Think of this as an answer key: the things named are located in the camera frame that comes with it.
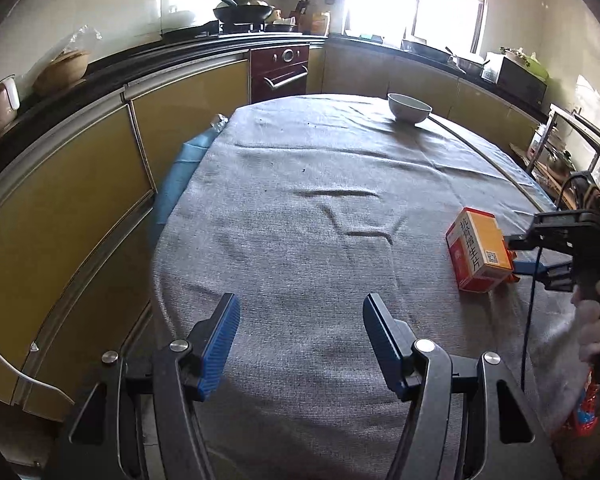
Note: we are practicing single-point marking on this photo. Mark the red printed plastic bag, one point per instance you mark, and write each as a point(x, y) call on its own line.
point(585, 405)

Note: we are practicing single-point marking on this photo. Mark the white ceramic bowl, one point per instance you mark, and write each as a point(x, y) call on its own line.
point(409, 107)

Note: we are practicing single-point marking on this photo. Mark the yellow kitchen base cabinets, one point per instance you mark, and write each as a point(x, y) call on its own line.
point(55, 220)

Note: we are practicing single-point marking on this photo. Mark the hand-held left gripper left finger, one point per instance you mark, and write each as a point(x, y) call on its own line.
point(220, 347)

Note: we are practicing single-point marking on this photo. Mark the white electric kettle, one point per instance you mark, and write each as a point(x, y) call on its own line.
point(0, 105)

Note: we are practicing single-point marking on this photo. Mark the bright kitchen window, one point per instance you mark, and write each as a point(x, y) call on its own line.
point(430, 5)

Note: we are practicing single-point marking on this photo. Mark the person's right hand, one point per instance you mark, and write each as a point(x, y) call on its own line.
point(592, 322)

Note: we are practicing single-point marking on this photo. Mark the brown clay pot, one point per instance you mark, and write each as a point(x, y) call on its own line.
point(62, 71)

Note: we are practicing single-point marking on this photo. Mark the blue table undercloth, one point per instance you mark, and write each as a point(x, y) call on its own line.
point(180, 170)

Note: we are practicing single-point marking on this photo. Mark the black knife block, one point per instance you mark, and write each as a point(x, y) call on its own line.
point(302, 12)

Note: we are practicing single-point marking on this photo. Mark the grey tablecloth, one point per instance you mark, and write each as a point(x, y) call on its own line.
point(305, 260)

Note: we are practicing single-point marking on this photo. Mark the metal sink basin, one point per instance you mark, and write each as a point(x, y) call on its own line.
point(430, 50)

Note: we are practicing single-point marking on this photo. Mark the black gas stove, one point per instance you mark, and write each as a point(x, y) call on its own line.
point(200, 30)

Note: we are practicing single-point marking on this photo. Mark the metal storage rack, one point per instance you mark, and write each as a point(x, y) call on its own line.
point(580, 125)

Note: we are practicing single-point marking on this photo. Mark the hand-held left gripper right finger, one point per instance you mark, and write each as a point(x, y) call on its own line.
point(384, 347)

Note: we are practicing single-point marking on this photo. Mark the black wok with lid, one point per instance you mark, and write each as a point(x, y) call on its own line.
point(242, 10)

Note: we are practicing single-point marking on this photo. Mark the clear plastic bag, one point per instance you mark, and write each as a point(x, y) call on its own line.
point(80, 39)

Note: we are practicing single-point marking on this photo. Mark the orange medicine box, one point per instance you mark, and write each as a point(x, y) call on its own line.
point(472, 250)

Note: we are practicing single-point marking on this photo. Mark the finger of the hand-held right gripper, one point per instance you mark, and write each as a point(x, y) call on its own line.
point(535, 271)
point(527, 242)

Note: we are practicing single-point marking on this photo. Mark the black microwave oven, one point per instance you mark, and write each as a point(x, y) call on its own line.
point(522, 85)

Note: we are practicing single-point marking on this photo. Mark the dark red built-in oven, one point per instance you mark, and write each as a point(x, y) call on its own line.
point(279, 74)

